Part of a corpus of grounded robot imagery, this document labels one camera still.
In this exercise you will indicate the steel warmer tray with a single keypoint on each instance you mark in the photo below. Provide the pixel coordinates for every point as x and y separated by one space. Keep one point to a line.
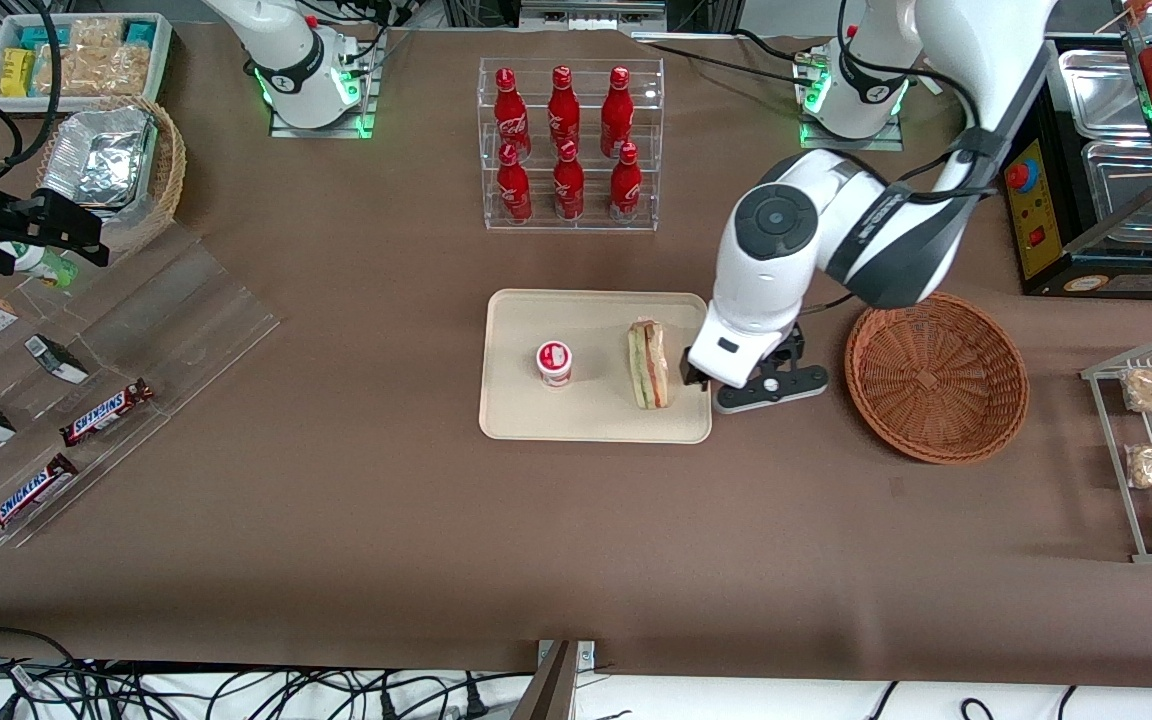
1116 180
1101 90

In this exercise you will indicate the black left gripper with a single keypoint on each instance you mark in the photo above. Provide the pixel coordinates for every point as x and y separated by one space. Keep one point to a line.
692 377

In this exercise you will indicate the red cola bottle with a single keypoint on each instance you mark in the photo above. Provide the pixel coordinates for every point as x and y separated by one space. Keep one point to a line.
513 190
617 110
625 190
509 110
563 110
568 188

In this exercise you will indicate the white plastic bin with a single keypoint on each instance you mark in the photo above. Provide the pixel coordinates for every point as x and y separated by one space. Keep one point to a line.
164 55

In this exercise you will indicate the yellow snack pack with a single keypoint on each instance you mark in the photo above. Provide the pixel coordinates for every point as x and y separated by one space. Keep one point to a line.
16 72

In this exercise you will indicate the silver foil container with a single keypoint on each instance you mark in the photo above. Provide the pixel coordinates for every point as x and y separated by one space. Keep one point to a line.
96 155

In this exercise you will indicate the tan wicker basket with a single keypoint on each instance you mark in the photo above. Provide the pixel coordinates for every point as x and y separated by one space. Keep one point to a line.
171 165

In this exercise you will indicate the teal snack pack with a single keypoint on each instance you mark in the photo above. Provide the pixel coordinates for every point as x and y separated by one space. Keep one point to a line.
41 37
139 32

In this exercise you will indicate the black food warmer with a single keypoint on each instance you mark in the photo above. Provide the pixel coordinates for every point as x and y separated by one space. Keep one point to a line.
1116 280

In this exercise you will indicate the red white yogurt cup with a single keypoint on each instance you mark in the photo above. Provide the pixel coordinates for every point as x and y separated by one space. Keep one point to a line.
554 362

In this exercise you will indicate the round brown wicker basket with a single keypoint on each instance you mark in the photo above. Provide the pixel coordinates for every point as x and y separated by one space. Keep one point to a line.
936 380

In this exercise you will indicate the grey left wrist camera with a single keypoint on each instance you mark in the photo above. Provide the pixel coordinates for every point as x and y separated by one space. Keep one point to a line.
806 381

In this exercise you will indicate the brown table cloth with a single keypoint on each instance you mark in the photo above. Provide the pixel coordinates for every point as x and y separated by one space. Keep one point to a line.
336 560

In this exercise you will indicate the beige plastic tray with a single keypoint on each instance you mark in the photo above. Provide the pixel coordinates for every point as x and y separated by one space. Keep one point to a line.
596 420

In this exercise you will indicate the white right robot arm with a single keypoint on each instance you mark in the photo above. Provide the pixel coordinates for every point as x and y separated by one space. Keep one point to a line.
286 60

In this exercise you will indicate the clear acrylic tiered stand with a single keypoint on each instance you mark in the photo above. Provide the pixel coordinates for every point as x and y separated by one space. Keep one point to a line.
186 320

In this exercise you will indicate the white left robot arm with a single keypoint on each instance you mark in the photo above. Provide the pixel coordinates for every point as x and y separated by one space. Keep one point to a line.
776 220

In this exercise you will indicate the bagged rice crackers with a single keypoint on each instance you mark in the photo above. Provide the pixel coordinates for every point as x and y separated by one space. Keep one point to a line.
96 72
96 33

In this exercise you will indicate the grey metal post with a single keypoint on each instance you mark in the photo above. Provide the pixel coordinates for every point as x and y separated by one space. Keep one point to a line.
551 690

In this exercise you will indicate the clear acrylic bottle rack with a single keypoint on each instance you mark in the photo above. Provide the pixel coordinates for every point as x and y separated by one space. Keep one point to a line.
586 215

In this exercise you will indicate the triangle sandwich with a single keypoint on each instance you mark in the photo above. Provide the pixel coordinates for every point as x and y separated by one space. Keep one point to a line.
649 365

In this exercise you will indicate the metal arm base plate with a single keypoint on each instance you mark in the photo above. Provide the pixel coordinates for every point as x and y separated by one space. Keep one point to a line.
851 143
321 132

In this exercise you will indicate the brown snickers bar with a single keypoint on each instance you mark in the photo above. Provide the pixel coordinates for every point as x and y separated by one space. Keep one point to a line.
106 412
28 496

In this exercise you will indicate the green white small bottle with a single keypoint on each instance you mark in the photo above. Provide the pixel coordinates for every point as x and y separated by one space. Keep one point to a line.
46 268

